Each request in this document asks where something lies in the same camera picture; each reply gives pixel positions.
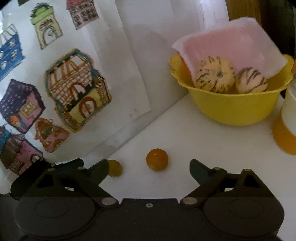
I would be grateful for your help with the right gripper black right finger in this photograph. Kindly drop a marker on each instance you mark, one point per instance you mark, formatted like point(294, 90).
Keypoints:
point(203, 174)

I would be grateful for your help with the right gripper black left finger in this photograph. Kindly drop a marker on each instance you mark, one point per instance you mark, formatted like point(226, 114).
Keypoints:
point(93, 175)

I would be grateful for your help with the small orange tangerine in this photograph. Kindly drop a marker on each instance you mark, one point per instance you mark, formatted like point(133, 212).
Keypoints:
point(115, 168)
point(157, 159)

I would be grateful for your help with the white printed table cloth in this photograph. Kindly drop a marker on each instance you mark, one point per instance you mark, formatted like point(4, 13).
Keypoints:
point(185, 133)

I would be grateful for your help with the yellow plastic bowl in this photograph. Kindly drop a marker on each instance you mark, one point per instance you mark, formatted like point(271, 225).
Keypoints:
point(234, 109)

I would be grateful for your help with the white orange cup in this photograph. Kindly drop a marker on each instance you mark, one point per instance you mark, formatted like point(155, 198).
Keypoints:
point(284, 127)

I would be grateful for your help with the striped melon in bowl left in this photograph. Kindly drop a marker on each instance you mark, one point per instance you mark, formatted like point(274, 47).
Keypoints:
point(215, 74)

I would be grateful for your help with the striped melon in bowl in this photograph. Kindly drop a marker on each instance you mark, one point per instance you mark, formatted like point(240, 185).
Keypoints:
point(250, 80)
point(215, 74)

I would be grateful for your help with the striped melon in bowl right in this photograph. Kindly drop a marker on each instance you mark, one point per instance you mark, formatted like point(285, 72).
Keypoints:
point(250, 80)

